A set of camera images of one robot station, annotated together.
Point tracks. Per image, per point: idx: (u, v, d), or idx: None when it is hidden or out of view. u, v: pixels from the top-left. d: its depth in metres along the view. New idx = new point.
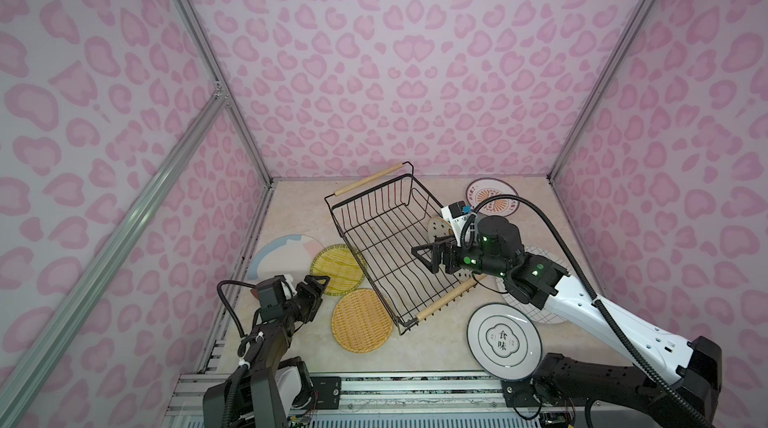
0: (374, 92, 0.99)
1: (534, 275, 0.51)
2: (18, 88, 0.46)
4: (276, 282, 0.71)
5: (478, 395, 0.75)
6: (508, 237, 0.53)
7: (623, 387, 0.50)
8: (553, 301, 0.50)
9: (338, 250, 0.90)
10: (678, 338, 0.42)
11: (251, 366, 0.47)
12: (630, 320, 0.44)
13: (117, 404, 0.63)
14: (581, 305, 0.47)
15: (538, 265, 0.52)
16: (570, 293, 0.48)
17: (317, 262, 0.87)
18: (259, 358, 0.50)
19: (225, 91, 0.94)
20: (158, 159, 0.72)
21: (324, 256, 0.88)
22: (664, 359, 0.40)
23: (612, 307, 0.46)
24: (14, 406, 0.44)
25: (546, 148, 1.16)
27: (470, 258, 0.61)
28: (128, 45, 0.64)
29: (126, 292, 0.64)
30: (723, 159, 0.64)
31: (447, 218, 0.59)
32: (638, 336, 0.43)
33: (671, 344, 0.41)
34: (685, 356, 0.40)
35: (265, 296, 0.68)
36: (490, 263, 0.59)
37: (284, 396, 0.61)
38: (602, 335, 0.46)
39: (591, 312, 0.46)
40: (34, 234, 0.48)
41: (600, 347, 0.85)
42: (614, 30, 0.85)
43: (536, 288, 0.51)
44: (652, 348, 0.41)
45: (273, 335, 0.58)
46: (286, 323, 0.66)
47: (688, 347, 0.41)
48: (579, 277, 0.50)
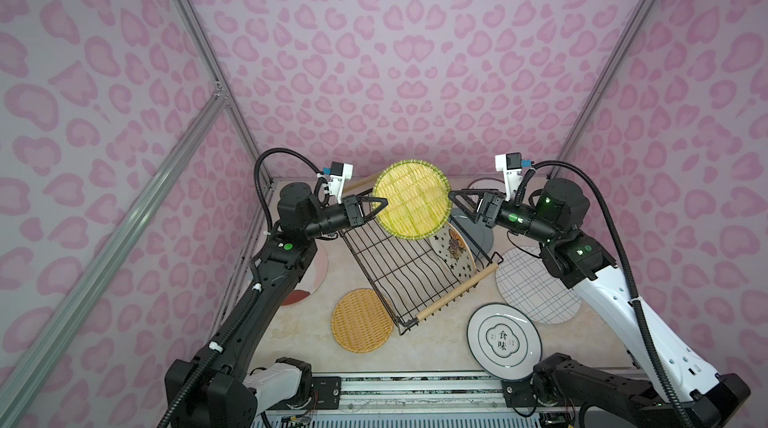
0: (374, 92, 0.99)
1: (579, 253, 0.47)
2: (17, 88, 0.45)
4: (303, 204, 0.54)
5: (478, 395, 0.75)
6: (574, 210, 0.47)
7: (618, 392, 0.50)
8: (587, 284, 0.47)
9: (431, 178, 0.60)
10: (706, 365, 0.39)
11: (222, 351, 0.41)
12: (664, 333, 0.41)
13: (117, 404, 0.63)
14: (616, 298, 0.44)
15: (587, 245, 0.48)
16: (609, 284, 0.45)
17: (394, 169, 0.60)
18: (237, 338, 0.42)
19: (225, 91, 0.94)
20: (157, 158, 0.72)
21: (409, 169, 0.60)
22: (683, 378, 0.38)
23: (648, 314, 0.42)
24: (14, 405, 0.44)
25: (545, 148, 1.16)
27: (516, 217, 0.55)
28: (128, 45, 0.64)
29: (126, 292, 0.64)
30: (723, 159, 0.64)
31: (499, 169, 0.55)
32: (664, 348, 0.40)
33: (697, 368, 0.38)
34: (706, 383, 0.37)
35: (285, 214, 0.52)
36: (537, 228, 0.54)
37: (282, 390, 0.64)
38: (623, 334, 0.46)
39: (624, 310, 0.44)
40: (34, 234, 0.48)
41: (599, 347, 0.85)
42: (614, 30, 0.85)
43: (574, 267, 0.48)
44: (674, 364, 0.39)
45: (274, 289, 0.49)
46: (303, 251, 0.54)
47: (714, 377, 0.38)
48: (624, 270, 0.46)
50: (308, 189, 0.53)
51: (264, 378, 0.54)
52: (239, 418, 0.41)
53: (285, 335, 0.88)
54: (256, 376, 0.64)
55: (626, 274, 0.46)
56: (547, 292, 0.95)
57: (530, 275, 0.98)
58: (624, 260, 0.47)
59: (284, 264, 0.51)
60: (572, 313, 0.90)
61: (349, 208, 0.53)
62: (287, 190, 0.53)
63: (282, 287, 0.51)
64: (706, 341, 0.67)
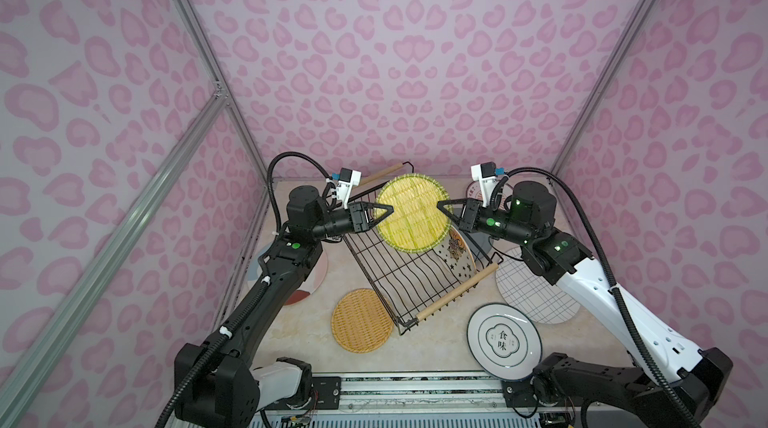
0: (374, 92, 0.99)
1: (557, 249, 0.49)
2: (18, 88, 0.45)
4: (311, 205, 0.56)
5: (478, 395, 0.75)
6: (544, 207, 0.50)
7: (613, 382, 0.51)
8: (568, 278, 0.49)
9: (432, 192, 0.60)
10: (688, 343, 0.40)
11: (230, 339, 0.42)
12: (646, 317, 0.42)
13: (116, 405, 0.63)
14: (597, 288, 0.46)
15: (563, 241, 0.50)
16: (588, 275, 0.46)
17: (397, 182, 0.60)
18: (245, 326, 0.44)
19: (225, 91, 0.94)
20: (157, 159, 0.72)
21: (412, 182, 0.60)
22: (669, 358, 0.39)
23: (628, 299, 0.44)
24: (14, 406, 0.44)
25: (545, 149, 1.16)
27: (493, 222, 0.58)
28: (128, 45, 0.64)
29: (126, 292, 0.64)
30: (723, 159, 0.64)
31: (475, 177, 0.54)
32: (647, 331, 0.41)
33: (680, 347, 0.40)
34: (691, 360, 0.39)
35: (294, 217, 0.56)
36: (514, 231, 0.57)
37: (282, 389, 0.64)
38: (610, 324, 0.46)
39: (605, 298, 0.45)
40: (34, 234, 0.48)
41: (599, 347, 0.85)
42: (614, 30, 0.85)
43: (554, 262, 0.50)
44: (659, 345, 0.40)
45: (281, 284, 0.50)
46: (309, 251, 0.57)
47: (697, 354, 0.39)
48: (602, 262, 0.48)
50: (316, 192, 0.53)
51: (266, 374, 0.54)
52: (243, 408, 0.42)
53: (285, 335, 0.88)
54: (257, 372, 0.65)
55: (604, 264, 0.47)
56: (547, 292, 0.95)
57: (530, 275, 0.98)
58: (601, 254, 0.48)
59: (292, 260, 0.54)
60: (572, 313, 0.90)
61: (354, 214, 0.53)
62: (295, 191, 0.56)
63: (288, 283, 0.52)
64: (706, 341, 0.67)
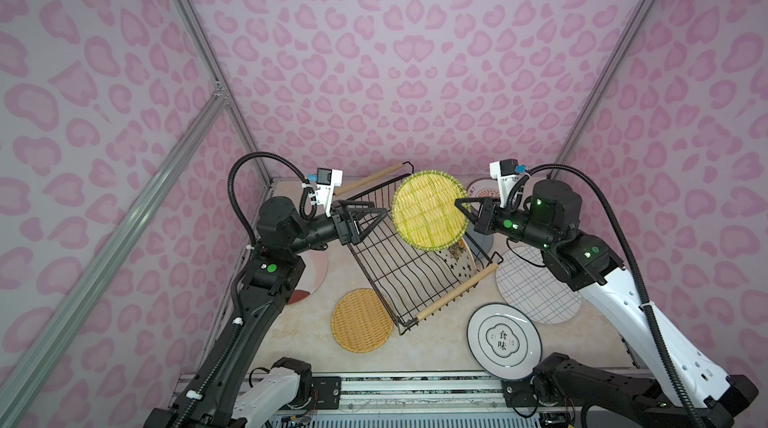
0: (374, 92, 0.99)
1: (586, 256, 0.45)
2: (18, 88, 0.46)
4: (285, 223, 0.49)
5: (478, 395, 0.75)
6: (568, 207, 0.46)
7: (621, 393, 0.50)
8: (596, 288, 0.45)
9: (450, 190, 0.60)
10: (717, 369, 0.38)
11: (201, 399, 0.38)
12: (677, 340, 0.39)
13: (116, 404, 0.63)
14: (627, 304, 0.42)
15: (592, 246, 0.46)
16: (619, 289, 0.42)
17: (414, 178, 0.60)
18: (218, 381, 0.40)
19: (225, 91, 0.94)
20: (157, 158, 0.72)
21: (429, 179, 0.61)
22: (697, 383, 0.37)
23: (660, 318, 0.41)
24: (14, 405, 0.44)
25: (545, 148, 1.16)
27: (511, 223, 0.54)
28: (128, 45, 0.64)
29: (126, 292, 0.64)
30: (723, 159, 0.64)
31: (494, 175, 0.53)
32: (677, 354, 0.39)
33: (709, 373, 0.38)
34: (718, 388, 0.37)
35: (269, 236, 0.47)
36: (533, 233, 0.53)
37: (280, 392, 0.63)
38: (636, 341, 0.43)
39: (635, 314, 0.42)
40: (34, 234, 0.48)
41: (599, 347, 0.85)
42: (614, 30, 0.85)
43: (582, 270, 0.45)
44: (687, 370, 0.38)
45: (257, 320, 0.45)
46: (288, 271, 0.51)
47: (726, 381, 0.37)
48: (633, 274, 0.44)
50: (290, 205, 0.49)
51: (257, 397, 0.52)
52: None
53: (285, 335, 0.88)
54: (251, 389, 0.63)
55: (636, 278, 0.43)
56: (547, 292, 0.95)
57: (530, 275, 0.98)
58: (632, 262, 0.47)
59: (267, 291, 0.47)
60: (572, 313, 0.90)
61: (337, 222, 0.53)
62: (268, 206, 0.48)
63: (267, 316, 0.47)
64: (706, 342, 0.67)
